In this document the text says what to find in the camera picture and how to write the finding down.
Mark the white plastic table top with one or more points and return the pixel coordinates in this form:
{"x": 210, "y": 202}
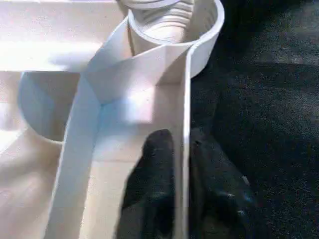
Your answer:
{"x": 75, "y": 124}

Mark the white plastic table leg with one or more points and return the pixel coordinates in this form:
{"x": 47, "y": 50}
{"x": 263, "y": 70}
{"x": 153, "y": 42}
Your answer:
{"x": 154, "y": 6}

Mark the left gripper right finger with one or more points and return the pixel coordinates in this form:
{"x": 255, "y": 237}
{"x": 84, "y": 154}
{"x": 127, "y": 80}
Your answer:
{"x": 219, "y": 204}

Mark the black work mat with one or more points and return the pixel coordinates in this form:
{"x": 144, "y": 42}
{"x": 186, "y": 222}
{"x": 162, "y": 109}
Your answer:
{"x": 269, "y": 124}

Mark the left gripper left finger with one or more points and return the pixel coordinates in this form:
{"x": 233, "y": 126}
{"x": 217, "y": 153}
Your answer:
{"x": 154, "y": 194}

